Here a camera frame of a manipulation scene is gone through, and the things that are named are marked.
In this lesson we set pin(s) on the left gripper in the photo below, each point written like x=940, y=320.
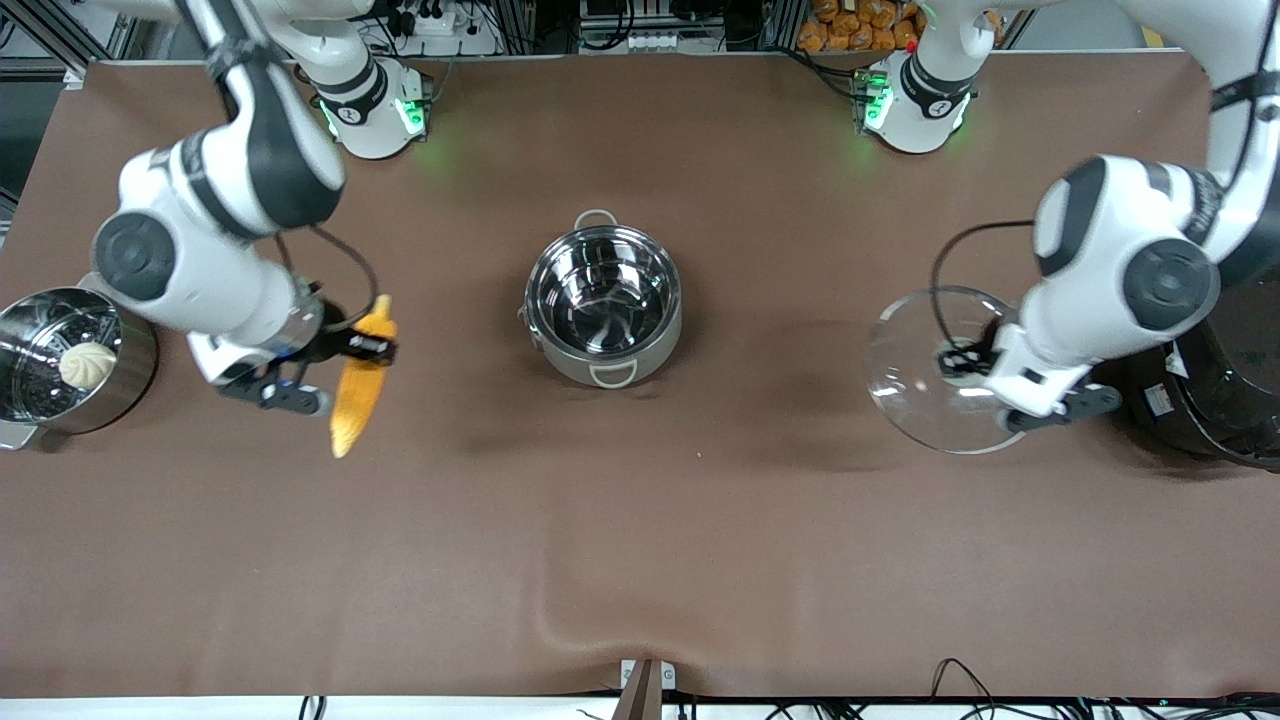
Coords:
x=968, y=358

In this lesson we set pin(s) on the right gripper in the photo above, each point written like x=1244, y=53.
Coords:
x=334, y=345

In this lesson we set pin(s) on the yellow corn cob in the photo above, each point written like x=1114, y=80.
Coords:
x=355, y=410

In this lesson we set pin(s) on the glass lid with gold knob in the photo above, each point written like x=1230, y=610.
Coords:
x=900, y=380

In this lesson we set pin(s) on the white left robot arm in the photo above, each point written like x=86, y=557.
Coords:
x=1100, y=230

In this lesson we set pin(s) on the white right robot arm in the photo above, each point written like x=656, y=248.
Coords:
x=260, y=160

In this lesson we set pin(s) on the stainless steel pot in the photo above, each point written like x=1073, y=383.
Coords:
x=600, y=300

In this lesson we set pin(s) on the steel steamer pot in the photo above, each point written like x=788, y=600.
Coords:
x=130, y=370

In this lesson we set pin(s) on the black rice cooker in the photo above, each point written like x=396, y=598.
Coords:
x=1220, y=430

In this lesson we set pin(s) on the white steamed bun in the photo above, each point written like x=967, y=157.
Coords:
x=88, y=365

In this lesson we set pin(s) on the white power strip with plugs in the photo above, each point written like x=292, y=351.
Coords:
x=425, y=20

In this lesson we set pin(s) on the bag of orange snacks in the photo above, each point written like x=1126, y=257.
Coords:
x=850, y=25

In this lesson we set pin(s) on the metal table clamp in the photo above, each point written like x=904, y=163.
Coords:
x=645, y=685

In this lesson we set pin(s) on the aluminium frame post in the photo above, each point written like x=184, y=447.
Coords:
x=60, y=40

